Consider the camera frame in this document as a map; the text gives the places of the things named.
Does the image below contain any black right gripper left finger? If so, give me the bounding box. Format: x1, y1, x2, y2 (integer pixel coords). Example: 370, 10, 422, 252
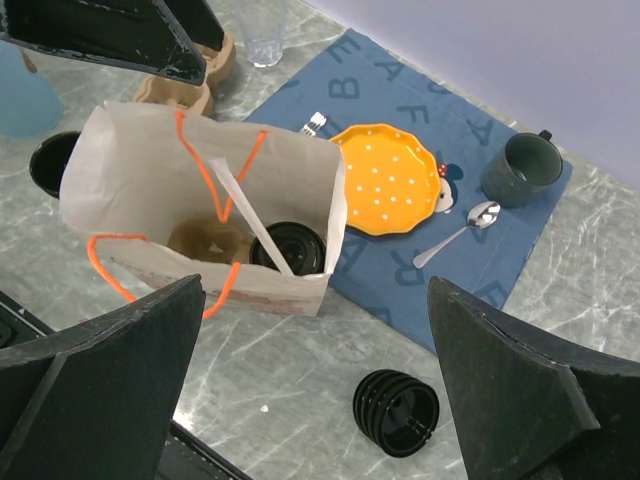
0, 273, 207, 480

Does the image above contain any brown cardboard cup carrier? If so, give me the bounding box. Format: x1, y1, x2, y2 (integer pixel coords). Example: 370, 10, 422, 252
167, 217, 253, 264

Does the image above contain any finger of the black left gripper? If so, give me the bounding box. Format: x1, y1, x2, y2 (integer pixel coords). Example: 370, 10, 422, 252
167, 0, 224, 52
1, 0, 206, 85

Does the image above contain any orange polka dot plate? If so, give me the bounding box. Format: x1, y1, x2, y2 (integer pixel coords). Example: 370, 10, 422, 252
331, 123, 441, 236

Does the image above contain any small clear glass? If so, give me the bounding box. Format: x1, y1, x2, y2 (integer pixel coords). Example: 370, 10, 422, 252
234, 0, 290, 68

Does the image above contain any blue straw holder cup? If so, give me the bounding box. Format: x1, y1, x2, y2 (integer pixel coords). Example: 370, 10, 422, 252
1, 41, 64, 139

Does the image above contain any black cup lid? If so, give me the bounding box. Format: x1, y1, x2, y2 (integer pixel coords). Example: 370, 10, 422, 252
266, 221, 326, 276

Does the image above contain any dark green mug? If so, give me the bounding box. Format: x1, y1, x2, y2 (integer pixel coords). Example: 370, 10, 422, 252
481, 130, 564, 208

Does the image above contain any stack of black cup lids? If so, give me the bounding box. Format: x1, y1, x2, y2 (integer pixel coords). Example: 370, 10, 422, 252
352, 369, 440, 458

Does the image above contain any silver spoon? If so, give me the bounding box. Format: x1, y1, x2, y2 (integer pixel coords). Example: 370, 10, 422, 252
412, 201, 501, 269

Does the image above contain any beige paper takeout bag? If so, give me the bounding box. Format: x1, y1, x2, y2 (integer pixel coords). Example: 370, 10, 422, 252
59, 102, 347, 316

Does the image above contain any silver fork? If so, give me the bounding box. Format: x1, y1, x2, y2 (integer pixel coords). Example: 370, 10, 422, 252
299, 111, 327, 137

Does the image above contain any blue alphabet cloth mat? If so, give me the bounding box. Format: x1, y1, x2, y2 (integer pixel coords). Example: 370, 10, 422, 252
249, 30, 572, 349

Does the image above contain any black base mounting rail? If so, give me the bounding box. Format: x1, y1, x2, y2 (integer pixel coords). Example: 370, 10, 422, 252
0, 287, 251, 480

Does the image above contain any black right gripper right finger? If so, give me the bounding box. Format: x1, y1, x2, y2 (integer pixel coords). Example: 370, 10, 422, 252
428, 277, 639, 479

